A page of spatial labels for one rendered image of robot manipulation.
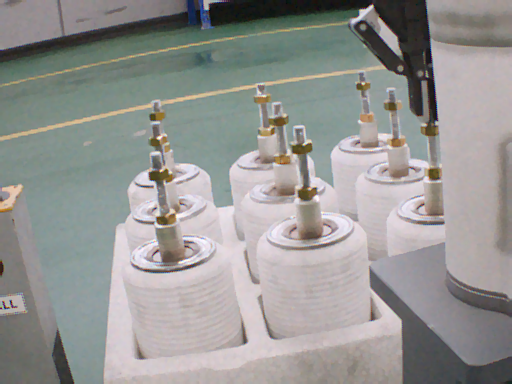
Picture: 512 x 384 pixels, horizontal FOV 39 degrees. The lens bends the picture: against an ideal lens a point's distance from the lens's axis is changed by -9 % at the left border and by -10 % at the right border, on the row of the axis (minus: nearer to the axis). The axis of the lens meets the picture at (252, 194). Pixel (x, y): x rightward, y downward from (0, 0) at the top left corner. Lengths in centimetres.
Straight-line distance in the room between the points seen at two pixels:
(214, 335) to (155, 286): 7
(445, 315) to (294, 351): 24
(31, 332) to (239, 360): 20
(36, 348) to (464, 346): 45
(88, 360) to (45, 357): 32
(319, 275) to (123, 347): 18
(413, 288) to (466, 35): 15
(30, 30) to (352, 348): 534
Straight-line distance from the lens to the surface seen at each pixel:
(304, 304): 65
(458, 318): 40
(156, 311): 64
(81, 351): 107
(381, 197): 77
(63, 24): 585
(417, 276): 45
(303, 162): 65
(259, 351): 64
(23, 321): 71
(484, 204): 39
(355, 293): 66
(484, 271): 40
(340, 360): 64
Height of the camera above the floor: 50
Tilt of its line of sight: 18 degrees down
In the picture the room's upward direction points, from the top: 8 degrees counter-clockwise
